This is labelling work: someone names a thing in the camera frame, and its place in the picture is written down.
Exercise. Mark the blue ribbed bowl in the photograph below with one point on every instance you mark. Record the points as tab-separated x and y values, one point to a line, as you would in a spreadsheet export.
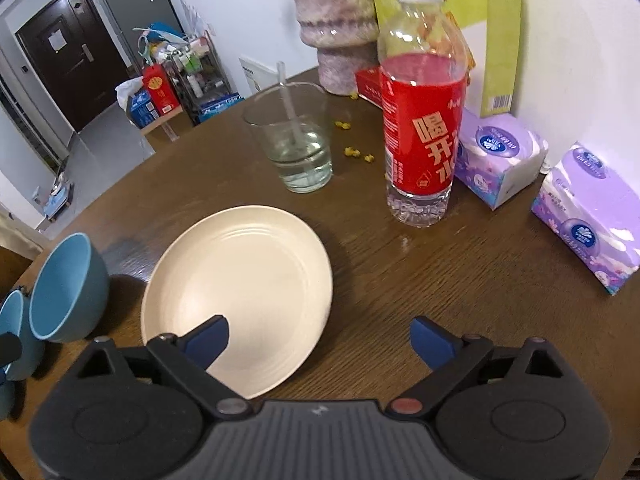
17	320
65	285

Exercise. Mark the pink textured vase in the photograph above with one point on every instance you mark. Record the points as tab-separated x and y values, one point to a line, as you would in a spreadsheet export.
335	10

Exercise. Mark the red gift box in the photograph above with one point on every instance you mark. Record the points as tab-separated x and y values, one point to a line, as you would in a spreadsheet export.
161	89

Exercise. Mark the white plastic bag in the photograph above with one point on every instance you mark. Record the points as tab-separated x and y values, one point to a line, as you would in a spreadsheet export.
127	90

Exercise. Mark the grey interior door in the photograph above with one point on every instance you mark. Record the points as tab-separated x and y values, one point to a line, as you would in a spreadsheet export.
30	120

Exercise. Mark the cream round plate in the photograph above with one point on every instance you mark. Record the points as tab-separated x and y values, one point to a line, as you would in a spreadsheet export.
240	270

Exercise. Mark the white paper note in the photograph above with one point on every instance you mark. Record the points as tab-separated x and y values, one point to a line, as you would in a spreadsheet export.
57	40

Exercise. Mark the purple tissue pack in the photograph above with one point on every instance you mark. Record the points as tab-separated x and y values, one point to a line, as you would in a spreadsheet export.
585	210
500	155

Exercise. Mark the yellow crumbs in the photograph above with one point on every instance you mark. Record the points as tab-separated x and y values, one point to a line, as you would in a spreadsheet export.
355	152

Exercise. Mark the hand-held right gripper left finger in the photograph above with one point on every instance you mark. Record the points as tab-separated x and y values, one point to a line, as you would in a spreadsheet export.
207	342

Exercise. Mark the dark brown entrance door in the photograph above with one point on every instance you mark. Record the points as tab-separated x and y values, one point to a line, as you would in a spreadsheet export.
70	70

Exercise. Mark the blue white package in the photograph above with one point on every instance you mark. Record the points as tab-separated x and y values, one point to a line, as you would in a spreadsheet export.
220	107

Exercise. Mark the brown cardboard box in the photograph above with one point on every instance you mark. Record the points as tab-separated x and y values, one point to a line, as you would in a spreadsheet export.
162	122

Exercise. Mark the grey refrigerator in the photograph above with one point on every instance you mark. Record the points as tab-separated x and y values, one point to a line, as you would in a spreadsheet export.
130	5

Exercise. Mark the beige coat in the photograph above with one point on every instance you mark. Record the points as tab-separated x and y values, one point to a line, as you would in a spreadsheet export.
15	235

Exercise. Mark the metal storage rack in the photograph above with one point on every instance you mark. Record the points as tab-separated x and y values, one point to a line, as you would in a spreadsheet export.
200	70

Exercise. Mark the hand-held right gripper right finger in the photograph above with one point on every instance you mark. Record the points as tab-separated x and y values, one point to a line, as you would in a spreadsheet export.
435	342

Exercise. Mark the green cardboard box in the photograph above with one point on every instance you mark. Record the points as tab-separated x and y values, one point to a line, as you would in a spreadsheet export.
500	35

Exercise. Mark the clear drinking glass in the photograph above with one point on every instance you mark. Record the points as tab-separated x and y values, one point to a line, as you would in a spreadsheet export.
300	160

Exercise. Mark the blue bag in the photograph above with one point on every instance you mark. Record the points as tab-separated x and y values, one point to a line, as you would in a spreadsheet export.
160	32

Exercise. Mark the red label water bottle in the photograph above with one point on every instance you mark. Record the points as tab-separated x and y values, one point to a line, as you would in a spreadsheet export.
425	135

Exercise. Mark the red cigarette box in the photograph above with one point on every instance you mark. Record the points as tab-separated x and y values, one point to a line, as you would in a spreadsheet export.
367	85

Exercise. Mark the purple wall decoration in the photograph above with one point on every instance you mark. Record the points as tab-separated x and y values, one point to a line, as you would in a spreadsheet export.
195	12

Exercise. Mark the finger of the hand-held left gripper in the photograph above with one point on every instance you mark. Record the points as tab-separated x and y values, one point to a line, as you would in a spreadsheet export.
9	346

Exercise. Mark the blue carton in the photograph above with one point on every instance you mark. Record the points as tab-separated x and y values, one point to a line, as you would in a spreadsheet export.
140	110

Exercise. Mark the clear straw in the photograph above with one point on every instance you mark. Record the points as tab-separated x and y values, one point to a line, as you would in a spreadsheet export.
287	100

